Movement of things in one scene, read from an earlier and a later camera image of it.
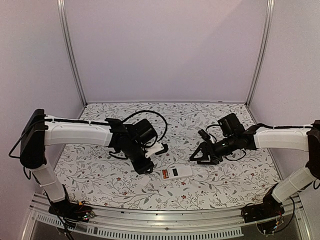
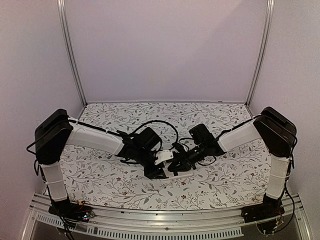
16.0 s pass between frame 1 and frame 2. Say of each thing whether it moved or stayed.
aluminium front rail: stayed
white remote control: stayed
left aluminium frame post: stayed
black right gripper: moved
